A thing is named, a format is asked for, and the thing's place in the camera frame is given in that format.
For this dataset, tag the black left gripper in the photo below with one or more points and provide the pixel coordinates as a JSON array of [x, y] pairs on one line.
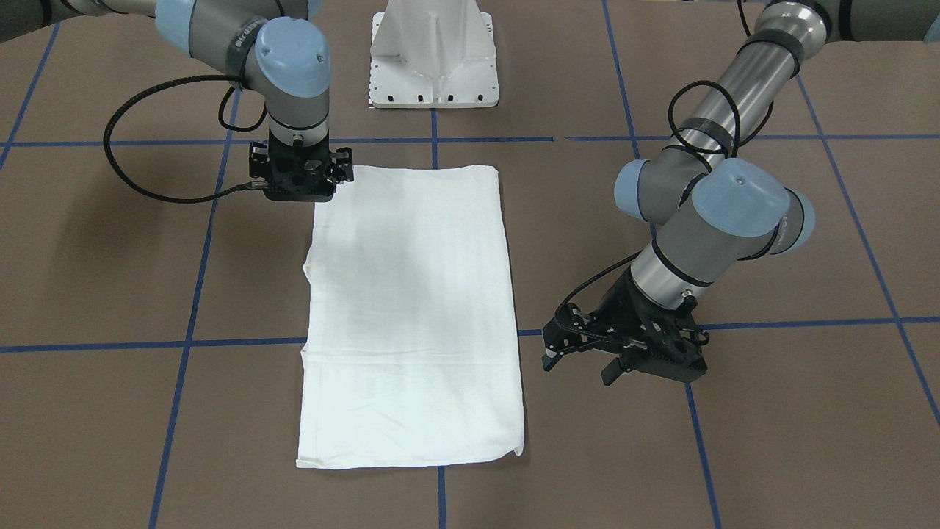
[[615, 307]]

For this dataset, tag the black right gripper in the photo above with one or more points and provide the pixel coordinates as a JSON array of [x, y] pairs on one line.
[[258, 161]]

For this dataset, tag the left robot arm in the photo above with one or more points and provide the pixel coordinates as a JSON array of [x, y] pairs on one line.
[[711, 208]]

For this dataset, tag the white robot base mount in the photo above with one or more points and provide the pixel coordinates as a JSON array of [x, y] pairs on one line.
[[433, 55]]

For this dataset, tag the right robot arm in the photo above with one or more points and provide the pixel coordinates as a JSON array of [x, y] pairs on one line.
[[269, 47]]

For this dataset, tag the white long-sleeve printed shirt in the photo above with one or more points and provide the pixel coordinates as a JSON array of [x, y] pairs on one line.
[[412, 356]]

